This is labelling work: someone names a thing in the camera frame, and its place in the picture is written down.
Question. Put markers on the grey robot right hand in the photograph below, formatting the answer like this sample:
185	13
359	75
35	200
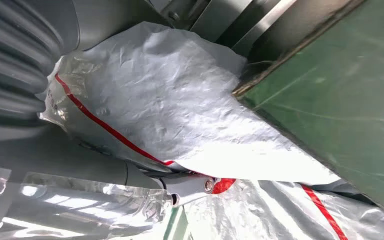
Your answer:
46	155

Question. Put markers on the green conveyor belt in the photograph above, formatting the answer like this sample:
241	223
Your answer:
344	99

